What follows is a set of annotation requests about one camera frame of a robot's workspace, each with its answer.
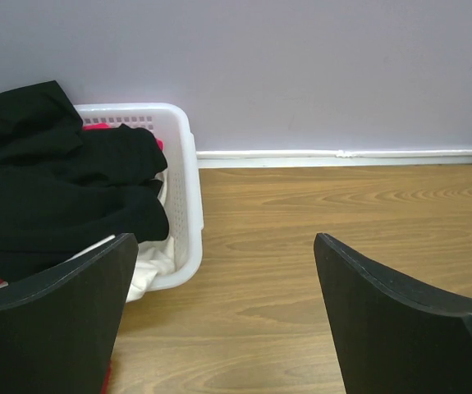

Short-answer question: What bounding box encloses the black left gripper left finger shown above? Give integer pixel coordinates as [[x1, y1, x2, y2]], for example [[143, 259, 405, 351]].
[[0, 232, 140, 394]]

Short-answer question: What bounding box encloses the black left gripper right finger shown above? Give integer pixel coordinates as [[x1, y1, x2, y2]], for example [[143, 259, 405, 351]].
[[314, 233, 472, 393]]

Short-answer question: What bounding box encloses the black floral print t-shirt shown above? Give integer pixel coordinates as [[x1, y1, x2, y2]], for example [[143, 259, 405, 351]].
[[0, 81, 169, 282]]

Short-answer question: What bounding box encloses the white garment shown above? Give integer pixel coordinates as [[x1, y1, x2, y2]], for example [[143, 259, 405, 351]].
[[65, 170, 176, 303]]

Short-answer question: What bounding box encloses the white plastic laundry basket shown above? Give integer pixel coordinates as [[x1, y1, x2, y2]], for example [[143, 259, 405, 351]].
[[76, 103, 204, 292]]

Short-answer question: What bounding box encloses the white wall trim strip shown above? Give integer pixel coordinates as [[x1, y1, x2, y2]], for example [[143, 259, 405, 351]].
[[197, 149, 472, 160]]

